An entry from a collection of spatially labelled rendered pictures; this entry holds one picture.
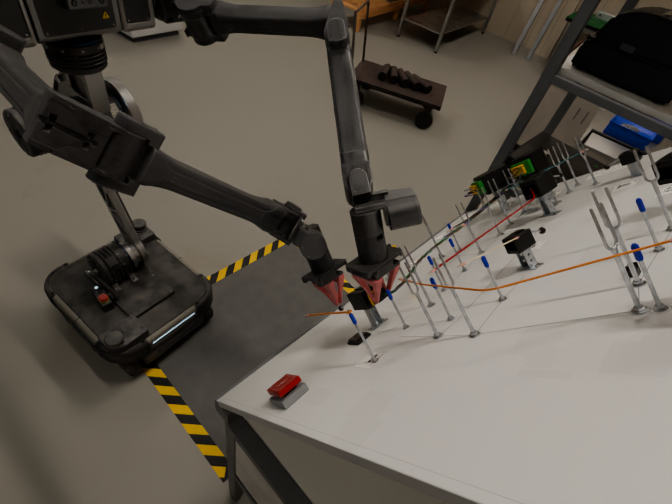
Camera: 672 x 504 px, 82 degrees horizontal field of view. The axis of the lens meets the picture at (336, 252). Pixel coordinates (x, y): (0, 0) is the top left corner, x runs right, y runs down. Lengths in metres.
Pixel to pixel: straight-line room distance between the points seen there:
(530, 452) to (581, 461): 0.04
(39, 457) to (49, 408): 0.19
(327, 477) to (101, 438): 1.17
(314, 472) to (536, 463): 0.70
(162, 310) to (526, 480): 1.70
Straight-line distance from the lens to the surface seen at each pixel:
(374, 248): 0.73
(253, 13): 1.11
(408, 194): 0.74
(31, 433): 2.09
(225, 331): 2.11
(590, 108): 4.21
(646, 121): 1.46
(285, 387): 0.74
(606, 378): 0.50
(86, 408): 2.05
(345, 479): 1.06
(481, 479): 0.43
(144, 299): 1.95
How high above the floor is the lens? 1.81
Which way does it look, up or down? 46 degrees down
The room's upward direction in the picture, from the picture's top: 15 degrees clockwise
